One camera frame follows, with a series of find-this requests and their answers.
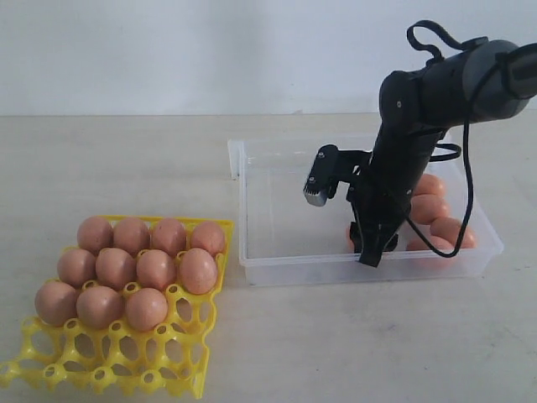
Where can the yellow plastic egg tray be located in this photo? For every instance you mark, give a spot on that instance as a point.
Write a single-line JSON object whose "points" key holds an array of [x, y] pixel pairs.
{"points": [[173, 356]]}

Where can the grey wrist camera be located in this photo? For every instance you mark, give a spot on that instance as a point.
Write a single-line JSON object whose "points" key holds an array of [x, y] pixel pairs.
{"points": [[321, 182]]}

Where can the clear plastic bin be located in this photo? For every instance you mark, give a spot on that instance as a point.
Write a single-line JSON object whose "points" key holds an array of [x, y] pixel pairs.
{"points": [[282, 240]]}

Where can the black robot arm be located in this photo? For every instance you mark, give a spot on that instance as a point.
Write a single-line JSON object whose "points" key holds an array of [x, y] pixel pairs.
{"points": [[493, 81]]}

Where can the brown egg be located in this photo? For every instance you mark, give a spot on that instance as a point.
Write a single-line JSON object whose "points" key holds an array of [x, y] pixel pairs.
{"points": [[354, 238], [168, 235], [131, 234], [197, 271], [55, 303], [145, 309], [449, 228], [98, 306], [430, 185], [156, 269], [426, 208], [115, 268], [94, 234], [76, 266], [437, 242], [208, 235]]}

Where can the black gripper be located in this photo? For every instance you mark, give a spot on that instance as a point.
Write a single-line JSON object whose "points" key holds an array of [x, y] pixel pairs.
{"points": [[379, 193]]}

